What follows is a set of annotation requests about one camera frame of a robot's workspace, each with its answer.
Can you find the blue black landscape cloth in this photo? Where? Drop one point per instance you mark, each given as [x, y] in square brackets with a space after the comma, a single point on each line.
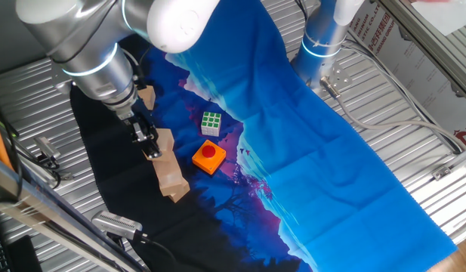
[312, 170]

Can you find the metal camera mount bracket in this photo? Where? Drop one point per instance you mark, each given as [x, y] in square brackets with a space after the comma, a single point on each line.
[60, 172]

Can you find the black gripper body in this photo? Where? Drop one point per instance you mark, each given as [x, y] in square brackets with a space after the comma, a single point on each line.
[144, 126]

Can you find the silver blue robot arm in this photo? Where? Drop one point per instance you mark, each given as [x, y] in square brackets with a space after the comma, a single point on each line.
[96, 64]

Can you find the silver ribbed depth camera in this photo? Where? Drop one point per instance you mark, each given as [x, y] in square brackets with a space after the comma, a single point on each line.
[117, 224]

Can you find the plain wooden cube block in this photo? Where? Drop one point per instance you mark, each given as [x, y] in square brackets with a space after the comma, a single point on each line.
[149, 96]
[165, 139]
[181, 195]
[172, 183]
[166, 166]

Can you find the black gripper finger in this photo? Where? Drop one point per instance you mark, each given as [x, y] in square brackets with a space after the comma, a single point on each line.
[154, 149]
[137, 136]

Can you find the small silver camera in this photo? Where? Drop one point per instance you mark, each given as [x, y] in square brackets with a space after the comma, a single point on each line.
[47, 147]

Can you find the black flat slab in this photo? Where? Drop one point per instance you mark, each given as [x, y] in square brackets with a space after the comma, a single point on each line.
[25, 255]

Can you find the aluminium profile with bracket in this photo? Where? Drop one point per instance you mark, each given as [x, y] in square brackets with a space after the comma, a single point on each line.
[449, 166]

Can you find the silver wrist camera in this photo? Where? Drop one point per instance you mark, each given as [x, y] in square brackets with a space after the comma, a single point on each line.
[64, 87]

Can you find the orange box with red button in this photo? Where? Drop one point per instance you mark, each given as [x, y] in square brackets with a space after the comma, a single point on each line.
[209, 156]

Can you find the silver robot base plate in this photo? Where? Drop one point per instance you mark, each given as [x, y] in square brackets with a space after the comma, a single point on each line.
[340, 75]

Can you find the green faced puzzle cube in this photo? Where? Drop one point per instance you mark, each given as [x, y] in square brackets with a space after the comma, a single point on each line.
[211, 123]

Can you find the white panel with red print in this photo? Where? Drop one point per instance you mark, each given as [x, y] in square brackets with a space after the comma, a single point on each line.
[406, 64]

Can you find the aluminium frame beam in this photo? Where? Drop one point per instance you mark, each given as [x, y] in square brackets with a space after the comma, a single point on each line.
[47, 211]
[425, 45]

